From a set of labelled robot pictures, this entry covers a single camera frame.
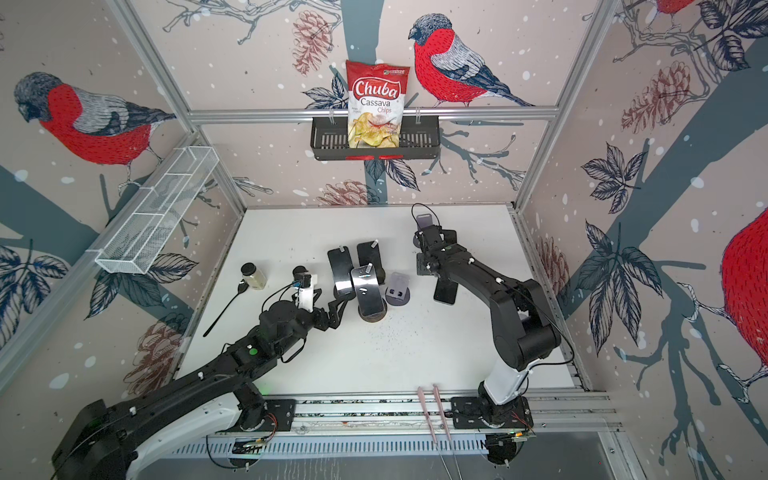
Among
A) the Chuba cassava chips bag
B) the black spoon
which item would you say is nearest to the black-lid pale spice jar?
the black spoon

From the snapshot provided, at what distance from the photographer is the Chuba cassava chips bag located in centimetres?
83

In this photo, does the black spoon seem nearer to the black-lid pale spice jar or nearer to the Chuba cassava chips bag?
the black-lid pale spice jar
